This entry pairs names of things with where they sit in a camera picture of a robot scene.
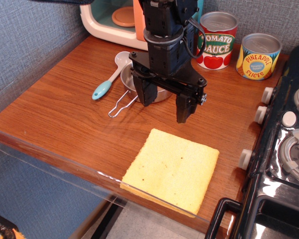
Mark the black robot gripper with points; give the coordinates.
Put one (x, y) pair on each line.
(167, 65)

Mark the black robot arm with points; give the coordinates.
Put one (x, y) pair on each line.
(169, 33)

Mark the small steel pan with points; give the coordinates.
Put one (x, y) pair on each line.
(130, 95)

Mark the white and teal spoon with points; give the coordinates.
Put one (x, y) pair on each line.
(121, 60)

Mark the yellow sponge cloth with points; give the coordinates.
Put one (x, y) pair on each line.
(171, 171)

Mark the tomato sauce can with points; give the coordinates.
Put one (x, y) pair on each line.
(217, 40)

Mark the teal toy microwave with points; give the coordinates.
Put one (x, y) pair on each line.
(124, 21)

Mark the pineapple slices can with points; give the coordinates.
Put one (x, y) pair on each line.
(258, 56)

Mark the black toy stove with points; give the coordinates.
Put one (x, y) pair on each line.
(270, 204)

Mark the clear acrylic barrier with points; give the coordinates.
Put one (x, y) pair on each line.
(100, 156)

